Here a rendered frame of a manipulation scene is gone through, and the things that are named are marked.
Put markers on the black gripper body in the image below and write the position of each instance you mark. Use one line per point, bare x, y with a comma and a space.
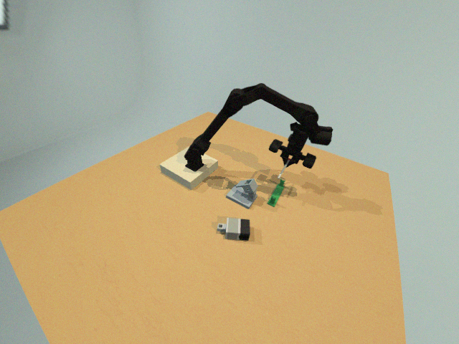
294, 150

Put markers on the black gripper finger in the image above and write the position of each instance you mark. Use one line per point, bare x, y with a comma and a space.
285, 159
291, 161

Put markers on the green u-shaped stand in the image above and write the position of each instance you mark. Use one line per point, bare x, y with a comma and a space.
276, 194

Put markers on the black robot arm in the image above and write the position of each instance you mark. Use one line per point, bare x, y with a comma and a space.
238, 98

